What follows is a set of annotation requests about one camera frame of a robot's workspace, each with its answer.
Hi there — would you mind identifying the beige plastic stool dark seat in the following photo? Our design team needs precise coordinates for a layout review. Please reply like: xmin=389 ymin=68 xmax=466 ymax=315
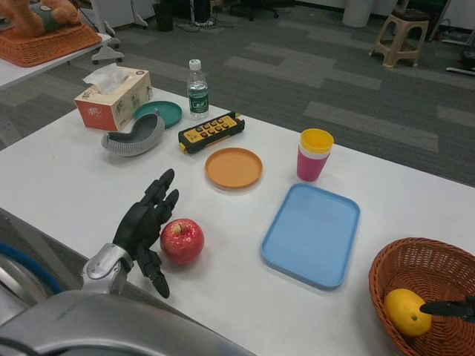
xmin=370 ymin=9 xmax=430 ymax=69

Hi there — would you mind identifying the clear water bottle green label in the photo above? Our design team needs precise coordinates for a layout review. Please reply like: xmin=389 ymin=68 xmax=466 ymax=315
xmin=186 ymin=59 xmax=210 ymax=120

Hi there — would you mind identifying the blue padded tube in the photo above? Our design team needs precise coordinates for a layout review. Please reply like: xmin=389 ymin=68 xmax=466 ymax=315
xmin=0 ymin=242 xmax=61 ymax=294

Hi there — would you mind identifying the red apple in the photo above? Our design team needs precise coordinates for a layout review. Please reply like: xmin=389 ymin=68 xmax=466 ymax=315
xmin=160 ymin=218 xmax=206 ymax=266

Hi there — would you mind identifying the teal round plate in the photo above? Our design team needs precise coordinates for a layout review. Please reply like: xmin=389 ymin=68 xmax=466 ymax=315
xmin=133 ymin=99 xmax=183 ymax=130

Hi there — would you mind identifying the white side table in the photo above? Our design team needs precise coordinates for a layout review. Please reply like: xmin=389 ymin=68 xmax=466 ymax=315
xmin=0 ymin=32 xmax=125 ymax=92

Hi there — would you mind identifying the black waste bin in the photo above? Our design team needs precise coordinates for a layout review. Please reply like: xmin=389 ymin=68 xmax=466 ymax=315
xmin=152 ymin=2 xmax=175 ymax=33

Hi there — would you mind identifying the yellow plastic cup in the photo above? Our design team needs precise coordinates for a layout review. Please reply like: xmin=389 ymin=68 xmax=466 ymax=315
xmin=300 ymin=128 xmax=335 ymax=156

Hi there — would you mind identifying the white plastic cup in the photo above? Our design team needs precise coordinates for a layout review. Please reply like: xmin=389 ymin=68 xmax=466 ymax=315
xmin=298 ymin=145 xmax=333 ymax=161

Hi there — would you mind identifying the orange round plate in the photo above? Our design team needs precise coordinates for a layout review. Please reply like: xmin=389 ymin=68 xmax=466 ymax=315
xmin=204 ymin=147 xmax=264 ymax=191

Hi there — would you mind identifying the yellow orange fruit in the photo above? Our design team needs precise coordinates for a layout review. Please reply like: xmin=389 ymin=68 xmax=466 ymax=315
xmin=383 ymin=289 xmax=433 ymax=337

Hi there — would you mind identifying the orange plush toy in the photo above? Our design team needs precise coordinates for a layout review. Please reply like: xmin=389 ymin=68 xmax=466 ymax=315
xmin=0 ymin=0 xmax=82 ymax=38

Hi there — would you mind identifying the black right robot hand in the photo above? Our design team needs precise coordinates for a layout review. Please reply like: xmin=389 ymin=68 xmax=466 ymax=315
xmin=419 ymin=299 xmax=475 ymax=323

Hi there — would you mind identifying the yellow black remote controller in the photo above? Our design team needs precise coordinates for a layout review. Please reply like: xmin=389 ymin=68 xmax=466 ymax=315
xmin=177 ymin=111 xmax=246 ymax=155

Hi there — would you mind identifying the white plant pot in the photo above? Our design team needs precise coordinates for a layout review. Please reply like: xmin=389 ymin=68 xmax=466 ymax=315
xmin=341 ymin=0 xmax=372 ymax=27

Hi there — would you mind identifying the brown wicker basket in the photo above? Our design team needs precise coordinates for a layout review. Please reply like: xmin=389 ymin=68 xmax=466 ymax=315
xmin=368 ymin=237 xmax=475 ymax=356

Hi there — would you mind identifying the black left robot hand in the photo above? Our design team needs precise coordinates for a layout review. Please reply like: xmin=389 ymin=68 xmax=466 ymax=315
xmin=112 ymin=168 xmax=180 ymax=300

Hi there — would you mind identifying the pink plastic cup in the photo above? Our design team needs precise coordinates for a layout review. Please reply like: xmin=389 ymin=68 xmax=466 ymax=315
xmin=296 ymin=148 xmax=330 ymax=182

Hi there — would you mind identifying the blue plastic tray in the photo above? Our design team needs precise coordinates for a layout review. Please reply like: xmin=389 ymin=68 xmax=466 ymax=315
xmin=261 ymin=182 xmax=362 ymax=291

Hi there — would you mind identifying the orange wicker tray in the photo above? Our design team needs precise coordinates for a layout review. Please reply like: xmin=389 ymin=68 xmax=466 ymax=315
xmin=0 ymin=24 xmax=103 ymax=68

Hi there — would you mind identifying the printed tissue box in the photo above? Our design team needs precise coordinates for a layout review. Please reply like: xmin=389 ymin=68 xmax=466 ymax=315
xmin=73 ymin=62 xmax=154 ymax=132

